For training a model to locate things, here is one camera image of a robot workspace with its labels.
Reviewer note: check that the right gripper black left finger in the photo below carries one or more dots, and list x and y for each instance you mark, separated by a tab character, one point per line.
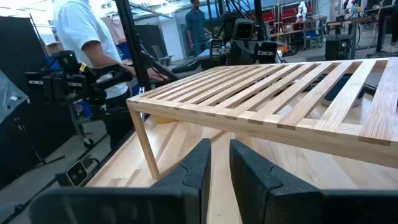
186	199

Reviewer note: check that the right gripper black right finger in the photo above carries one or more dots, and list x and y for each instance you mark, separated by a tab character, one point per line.
264	199

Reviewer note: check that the teal blue mug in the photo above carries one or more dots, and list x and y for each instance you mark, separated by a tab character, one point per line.
334	88

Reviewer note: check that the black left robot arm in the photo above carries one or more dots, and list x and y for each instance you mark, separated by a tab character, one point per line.
226	28

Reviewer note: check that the person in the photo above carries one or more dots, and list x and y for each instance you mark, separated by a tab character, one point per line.
196	25
81	28

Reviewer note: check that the black flat pad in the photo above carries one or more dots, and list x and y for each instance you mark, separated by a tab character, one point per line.
186	65

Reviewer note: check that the shelf with red bins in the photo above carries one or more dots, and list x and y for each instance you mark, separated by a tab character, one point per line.
289	15

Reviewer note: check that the white robot figure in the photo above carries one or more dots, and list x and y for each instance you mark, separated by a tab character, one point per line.
302	11

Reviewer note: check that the wooden slatted rack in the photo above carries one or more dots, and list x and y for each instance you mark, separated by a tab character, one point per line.
217	123

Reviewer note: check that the grey chair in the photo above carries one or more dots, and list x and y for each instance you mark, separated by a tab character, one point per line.
157	53

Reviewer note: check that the black computer box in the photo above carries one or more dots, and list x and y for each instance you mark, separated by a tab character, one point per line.
337	48

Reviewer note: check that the white faced power adapter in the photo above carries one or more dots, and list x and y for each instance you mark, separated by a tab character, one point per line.
77	173

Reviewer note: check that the wooden workbench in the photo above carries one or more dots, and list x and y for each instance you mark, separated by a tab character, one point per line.
351	21

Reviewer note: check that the blue bin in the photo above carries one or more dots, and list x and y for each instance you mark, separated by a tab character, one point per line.
124	51

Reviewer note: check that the pink hanging cloth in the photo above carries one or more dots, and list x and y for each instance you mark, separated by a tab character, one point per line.
116	29

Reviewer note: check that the grey wheeled stand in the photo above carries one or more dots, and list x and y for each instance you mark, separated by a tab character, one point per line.
77	124

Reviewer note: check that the clear plastic sheet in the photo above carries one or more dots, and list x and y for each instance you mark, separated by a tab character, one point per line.
11	93

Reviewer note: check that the black partition panel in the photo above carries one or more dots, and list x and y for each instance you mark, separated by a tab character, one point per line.
18	46

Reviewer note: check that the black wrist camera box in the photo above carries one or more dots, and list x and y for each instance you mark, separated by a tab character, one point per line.
243	29

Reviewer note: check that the black aluminium frame post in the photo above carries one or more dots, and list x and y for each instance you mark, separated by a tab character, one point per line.
130	40

